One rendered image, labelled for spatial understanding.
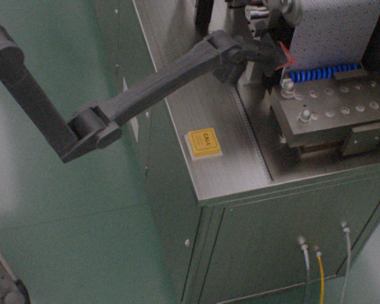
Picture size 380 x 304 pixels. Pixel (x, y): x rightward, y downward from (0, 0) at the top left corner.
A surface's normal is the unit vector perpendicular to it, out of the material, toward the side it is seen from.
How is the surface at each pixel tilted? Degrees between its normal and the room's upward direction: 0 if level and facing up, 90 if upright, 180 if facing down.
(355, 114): 0
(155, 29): 0
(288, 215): 90
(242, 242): 90
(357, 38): 90
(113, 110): 11
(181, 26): 0
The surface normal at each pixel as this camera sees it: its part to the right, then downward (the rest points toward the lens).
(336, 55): 0.27, 0.81
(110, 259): 0.10, -0.56
